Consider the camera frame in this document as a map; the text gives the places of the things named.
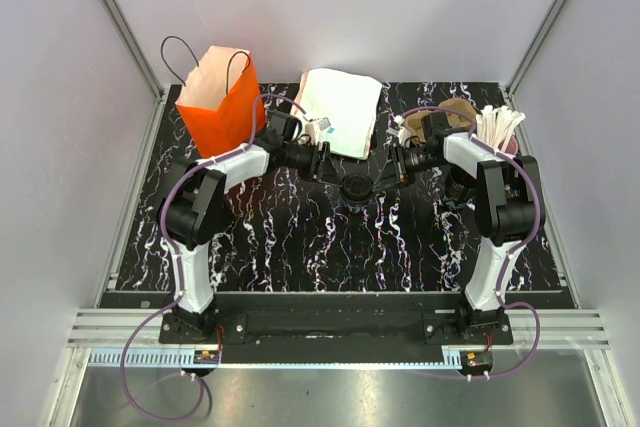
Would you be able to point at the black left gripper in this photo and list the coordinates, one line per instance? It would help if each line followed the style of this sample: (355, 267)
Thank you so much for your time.
(321, 168)

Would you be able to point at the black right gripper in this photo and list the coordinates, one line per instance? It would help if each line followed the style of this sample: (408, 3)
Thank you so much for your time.
(391, 175)

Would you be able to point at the orange paper bag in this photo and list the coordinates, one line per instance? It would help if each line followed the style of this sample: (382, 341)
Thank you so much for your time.
(219, 100)

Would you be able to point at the black printed paper cup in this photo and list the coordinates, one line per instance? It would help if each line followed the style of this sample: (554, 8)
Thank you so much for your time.
(355, 205)

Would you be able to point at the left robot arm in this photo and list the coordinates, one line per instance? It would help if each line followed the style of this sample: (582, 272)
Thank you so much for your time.
(193, 207)

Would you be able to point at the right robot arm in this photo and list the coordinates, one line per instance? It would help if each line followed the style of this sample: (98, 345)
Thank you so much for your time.
(509, 210)

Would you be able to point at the white folded towel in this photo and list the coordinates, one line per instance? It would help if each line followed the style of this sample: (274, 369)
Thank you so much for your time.
(350, 103)

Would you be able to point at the white wooden stir sticks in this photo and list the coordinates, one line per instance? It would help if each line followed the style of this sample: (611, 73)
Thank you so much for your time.
(495, 126)

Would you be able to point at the pink cup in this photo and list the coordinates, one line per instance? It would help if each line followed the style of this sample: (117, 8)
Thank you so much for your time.
(512, 147)

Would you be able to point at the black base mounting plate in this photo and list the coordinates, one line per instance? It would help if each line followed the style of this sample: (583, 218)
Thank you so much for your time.
(336, 328)

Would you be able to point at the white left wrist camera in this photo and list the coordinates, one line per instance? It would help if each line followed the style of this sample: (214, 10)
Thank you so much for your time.
(317, 128)

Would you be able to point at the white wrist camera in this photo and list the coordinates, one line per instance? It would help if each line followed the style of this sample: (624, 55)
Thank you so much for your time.
(317, 128)
(404, 135)

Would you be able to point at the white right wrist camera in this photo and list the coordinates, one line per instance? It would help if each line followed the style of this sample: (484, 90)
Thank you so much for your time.
(404, 135)

